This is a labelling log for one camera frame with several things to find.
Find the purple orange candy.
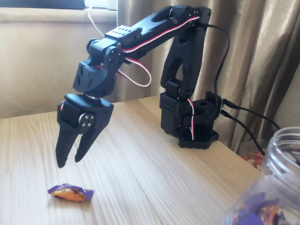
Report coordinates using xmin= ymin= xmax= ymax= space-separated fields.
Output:
xmin=47 ymin=183 xmax=96 ymax=203

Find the clear plastic jar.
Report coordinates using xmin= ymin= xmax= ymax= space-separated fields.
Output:
xmin=222 ymin=126 xmax=300 ymax=225

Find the dark flat object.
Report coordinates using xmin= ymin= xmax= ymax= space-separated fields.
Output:
xmin=0 ymin=0 xmax=86 ymax=10

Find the orange patterned rug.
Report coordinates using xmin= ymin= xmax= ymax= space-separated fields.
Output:
xmin=241 ymin=150 xmax=267 ymax=172

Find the shiny brown curtain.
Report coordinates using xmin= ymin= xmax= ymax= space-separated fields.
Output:
xmin=116 ymin=0 xmax=300 ymax=156

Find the white cable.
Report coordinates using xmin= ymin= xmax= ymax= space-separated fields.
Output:
xmin=87 ymin=4 xmax=106 ymax=37

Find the long red white servo wire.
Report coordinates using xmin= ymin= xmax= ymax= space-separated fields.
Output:
xmin=116 ymin=15 xmax=202 ymax=88

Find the short red white servo wire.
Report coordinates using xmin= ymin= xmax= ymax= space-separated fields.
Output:
xmin=187 ymin=98 xmax=197 ymax=142

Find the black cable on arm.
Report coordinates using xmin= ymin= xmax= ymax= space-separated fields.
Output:
xmin=198 ymin=22 xmax=231 ymax=100

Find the thin black USB cable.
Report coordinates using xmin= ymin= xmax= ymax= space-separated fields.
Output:
xmin=221 ymin=112 xmax=266 ymax=156

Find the thick black power cable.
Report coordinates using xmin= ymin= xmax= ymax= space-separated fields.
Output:
xmin=222 ymin=99 xmax=282 ymax=130

